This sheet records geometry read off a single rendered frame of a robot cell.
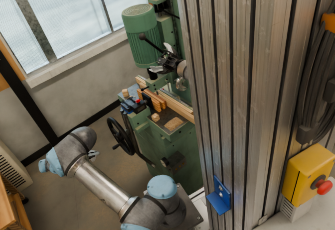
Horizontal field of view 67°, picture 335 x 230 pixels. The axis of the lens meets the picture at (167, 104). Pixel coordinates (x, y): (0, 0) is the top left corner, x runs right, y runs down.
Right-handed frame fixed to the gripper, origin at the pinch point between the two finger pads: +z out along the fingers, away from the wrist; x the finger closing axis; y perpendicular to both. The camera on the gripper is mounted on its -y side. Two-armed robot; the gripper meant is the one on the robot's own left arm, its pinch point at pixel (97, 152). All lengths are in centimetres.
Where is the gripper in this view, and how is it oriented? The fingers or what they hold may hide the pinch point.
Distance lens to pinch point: 174.8
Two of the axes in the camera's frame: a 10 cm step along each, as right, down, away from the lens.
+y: -2.4, 9.1, 3.4
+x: 6.3, 4.1, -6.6
